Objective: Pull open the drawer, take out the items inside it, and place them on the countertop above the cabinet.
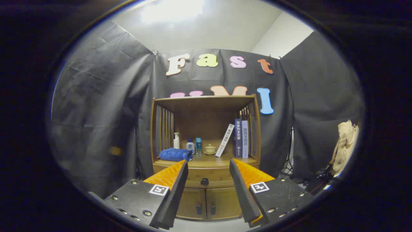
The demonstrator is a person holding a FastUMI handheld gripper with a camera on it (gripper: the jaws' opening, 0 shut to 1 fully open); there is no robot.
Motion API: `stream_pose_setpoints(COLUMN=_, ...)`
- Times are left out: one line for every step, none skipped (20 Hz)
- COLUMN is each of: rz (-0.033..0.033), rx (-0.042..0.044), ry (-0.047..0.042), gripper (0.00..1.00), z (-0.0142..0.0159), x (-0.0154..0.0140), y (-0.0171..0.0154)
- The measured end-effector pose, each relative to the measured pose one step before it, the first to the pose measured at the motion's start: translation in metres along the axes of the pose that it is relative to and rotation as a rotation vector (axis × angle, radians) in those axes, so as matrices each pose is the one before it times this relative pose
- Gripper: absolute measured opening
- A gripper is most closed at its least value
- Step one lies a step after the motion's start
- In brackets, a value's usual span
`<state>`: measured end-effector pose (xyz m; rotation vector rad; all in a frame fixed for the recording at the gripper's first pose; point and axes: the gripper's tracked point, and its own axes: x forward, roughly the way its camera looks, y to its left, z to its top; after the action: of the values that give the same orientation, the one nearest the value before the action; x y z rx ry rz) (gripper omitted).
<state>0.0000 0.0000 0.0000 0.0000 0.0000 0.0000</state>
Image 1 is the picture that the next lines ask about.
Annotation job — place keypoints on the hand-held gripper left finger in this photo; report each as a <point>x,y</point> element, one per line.
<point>175,196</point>

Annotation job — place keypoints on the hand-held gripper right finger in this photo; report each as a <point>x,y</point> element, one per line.
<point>246,199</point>

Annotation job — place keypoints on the wooden drawer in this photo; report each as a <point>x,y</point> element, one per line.
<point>209,172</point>

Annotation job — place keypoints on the wooden cabinet door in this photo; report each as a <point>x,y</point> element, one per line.
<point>190,203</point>
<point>225,201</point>

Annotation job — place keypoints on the wooden countertop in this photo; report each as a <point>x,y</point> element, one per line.
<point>206,161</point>

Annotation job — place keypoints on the wooden cabinet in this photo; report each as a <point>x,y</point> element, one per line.
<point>206,119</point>

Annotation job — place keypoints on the folded blue towel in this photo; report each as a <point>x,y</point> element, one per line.
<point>173,154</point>

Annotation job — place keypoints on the white bottle with blue cap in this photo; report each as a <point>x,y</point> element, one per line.
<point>190,147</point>

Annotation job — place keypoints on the white pump bottle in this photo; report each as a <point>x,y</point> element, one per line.
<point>176,143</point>

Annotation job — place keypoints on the clear blue bottle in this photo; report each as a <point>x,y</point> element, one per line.
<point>198,146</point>

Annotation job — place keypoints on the lilac book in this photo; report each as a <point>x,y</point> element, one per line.
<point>245,141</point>

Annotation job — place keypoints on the cream lidded tea bowl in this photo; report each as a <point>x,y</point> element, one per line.
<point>210,149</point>

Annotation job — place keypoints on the dark blue book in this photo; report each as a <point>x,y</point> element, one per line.
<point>238,138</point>

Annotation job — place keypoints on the white book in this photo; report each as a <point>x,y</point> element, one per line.
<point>225,140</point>

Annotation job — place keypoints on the beige bag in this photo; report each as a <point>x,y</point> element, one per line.
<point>346,145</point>

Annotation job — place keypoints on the black backdrop cloth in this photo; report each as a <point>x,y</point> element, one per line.
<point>96,112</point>

